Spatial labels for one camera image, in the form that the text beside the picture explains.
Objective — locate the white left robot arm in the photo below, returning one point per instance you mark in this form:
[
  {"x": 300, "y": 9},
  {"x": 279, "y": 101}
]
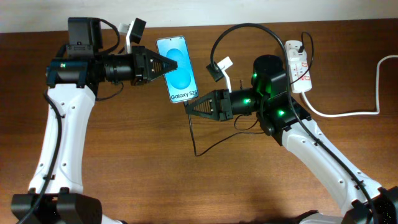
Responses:
[{"x": 55, "y": 193}]

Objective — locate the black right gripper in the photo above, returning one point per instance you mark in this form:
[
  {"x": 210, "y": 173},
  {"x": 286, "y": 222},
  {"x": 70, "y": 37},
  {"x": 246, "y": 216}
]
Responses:
[{"x": 219, "y": 113}]

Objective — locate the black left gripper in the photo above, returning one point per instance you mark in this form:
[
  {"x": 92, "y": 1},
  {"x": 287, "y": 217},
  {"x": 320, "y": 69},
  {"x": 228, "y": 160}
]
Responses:
[{"x": 143, "y": 58}]

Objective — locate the white power strip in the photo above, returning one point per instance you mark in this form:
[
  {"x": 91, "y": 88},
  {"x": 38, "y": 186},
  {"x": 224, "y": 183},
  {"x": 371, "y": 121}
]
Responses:
[{"x": 299, "y": 74}]

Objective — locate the white USB charger plug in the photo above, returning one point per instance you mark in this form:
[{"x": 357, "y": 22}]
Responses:
[{"x": 295, "y": 56}]

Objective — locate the blue Galaxy smartphone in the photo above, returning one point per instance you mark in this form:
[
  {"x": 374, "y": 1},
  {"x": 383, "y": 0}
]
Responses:
[{"x": 181, "y": 83}]

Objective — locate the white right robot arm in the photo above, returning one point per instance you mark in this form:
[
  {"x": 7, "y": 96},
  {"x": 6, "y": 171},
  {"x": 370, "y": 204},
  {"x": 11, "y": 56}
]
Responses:
[{"x": 361, "y": 199}]

